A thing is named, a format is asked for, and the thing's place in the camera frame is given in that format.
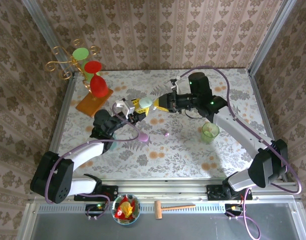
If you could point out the yellow candy wrapper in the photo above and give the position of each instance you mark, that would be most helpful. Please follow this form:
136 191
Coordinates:
126 208

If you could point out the green plastic wine glass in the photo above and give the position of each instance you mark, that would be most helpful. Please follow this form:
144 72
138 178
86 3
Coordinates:
80 53

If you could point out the purple earbud case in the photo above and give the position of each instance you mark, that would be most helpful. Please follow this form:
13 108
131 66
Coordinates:
144 138

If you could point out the green plastic cup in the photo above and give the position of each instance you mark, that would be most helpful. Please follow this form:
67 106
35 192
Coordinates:
210 133

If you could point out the aluminium extrusion frame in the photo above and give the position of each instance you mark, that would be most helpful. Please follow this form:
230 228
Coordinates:
168 187

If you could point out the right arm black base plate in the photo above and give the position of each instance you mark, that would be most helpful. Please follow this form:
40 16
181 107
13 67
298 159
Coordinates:
213 192

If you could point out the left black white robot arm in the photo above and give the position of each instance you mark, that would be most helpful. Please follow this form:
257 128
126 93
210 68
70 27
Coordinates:
85 152

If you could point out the mint green earbud case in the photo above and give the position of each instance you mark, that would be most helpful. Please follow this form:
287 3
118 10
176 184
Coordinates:
146 102

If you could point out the small wooden mallet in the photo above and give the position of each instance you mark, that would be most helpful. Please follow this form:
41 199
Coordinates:
158 210

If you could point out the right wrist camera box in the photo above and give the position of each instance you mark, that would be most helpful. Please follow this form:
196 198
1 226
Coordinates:
179 86

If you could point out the clear glass bowl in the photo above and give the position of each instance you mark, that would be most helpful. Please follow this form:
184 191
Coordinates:
133 220

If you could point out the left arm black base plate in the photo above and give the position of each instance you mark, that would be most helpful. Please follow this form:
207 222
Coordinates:
111 192

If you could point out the teal plastic cup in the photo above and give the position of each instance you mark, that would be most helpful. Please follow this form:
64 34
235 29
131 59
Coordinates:
114 147

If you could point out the red candy wrapper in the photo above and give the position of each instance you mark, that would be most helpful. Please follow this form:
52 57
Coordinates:
123 200

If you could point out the red plastic wine glass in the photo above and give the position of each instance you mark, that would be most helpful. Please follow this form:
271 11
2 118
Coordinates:
98 85

